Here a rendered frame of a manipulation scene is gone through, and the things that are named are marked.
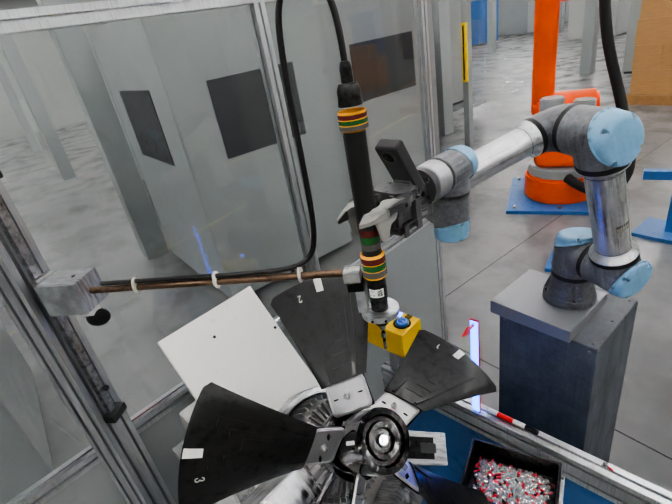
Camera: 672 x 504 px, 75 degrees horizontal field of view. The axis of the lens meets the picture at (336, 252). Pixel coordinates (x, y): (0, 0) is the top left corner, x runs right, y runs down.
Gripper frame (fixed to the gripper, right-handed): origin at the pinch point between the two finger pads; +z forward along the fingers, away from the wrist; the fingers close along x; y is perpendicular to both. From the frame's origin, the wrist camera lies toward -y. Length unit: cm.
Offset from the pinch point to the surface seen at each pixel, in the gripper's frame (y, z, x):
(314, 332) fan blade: 29.6, 0.7, 16.4
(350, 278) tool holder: 11.9, 0.6, 2.4
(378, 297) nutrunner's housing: 16.1, -1.7, -1.3
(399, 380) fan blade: 45.8, -10.1, 3.9
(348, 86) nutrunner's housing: -19.5, -2.1, -1.3
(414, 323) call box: 57, -41, 22
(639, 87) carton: 143, -810, 122
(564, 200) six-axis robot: 157, -372, 84
